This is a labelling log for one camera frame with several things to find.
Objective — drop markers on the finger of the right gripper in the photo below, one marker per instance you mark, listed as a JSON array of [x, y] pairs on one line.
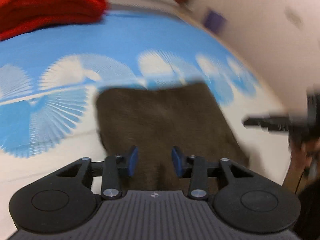
[[271, 123]]

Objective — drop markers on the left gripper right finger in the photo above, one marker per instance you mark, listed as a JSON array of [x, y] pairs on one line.
[[240, 197]]

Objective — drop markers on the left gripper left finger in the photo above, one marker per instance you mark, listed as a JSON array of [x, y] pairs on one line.
[[70, 196]]

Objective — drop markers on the dark brown corduroy pants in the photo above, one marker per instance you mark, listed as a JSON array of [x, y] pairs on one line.
[[155, 121]]

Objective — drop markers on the person right hand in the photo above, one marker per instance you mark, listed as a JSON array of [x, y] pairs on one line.
[[299, 176]]

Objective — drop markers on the purple box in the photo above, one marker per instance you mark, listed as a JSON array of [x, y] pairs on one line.
[[214, 21]]

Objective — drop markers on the blue white patterned bedsheet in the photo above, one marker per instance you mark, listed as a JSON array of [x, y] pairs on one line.
[[50, 78]]

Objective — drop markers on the red folded blanket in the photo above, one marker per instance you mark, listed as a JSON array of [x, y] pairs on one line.
[[22, 16]]

